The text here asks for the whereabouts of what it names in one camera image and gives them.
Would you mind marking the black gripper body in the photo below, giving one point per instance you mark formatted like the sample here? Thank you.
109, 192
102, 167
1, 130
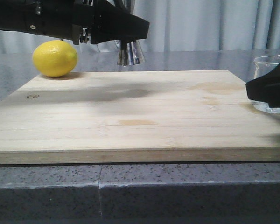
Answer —
63, 19

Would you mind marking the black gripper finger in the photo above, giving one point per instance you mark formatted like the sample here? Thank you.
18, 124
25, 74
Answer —
266, 88
98, 21

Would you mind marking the clear glass beaker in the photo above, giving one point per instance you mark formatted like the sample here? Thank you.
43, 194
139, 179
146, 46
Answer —
265, 64

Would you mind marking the steel double jigger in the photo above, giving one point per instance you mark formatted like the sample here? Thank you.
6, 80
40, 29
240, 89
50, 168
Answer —
130, 53

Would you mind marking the yellow lemon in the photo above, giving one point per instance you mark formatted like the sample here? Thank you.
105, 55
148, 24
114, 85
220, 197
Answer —
55, 58

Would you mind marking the grey curtain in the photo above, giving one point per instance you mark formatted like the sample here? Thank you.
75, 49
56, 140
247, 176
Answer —
201, 25

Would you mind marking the light wooden cutting board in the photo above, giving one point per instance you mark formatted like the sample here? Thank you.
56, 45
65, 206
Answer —
150, 116

